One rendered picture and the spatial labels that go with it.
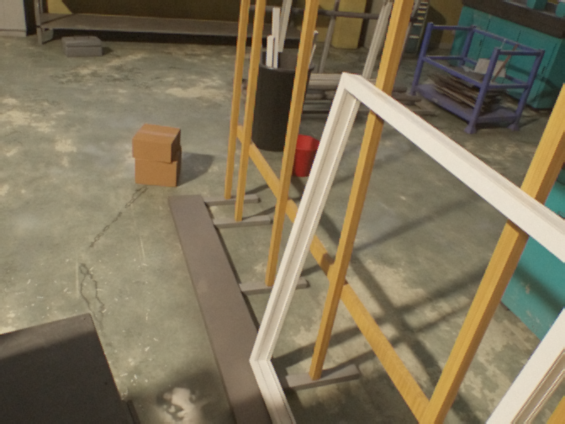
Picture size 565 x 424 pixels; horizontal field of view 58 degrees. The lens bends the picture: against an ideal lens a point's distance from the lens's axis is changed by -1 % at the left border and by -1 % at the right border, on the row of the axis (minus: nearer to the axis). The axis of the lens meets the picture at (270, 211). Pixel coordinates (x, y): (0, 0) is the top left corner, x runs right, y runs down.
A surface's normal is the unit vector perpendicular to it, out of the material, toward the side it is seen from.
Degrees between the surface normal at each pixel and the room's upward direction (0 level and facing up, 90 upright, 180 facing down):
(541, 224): 82
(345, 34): 90
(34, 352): 0
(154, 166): 90
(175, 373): 0
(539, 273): 90
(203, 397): 0
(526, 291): 90
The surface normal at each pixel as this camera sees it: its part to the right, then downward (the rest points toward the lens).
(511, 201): -0.92, -0.06
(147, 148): -0.07, 0.51
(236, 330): 0.12, -0.85
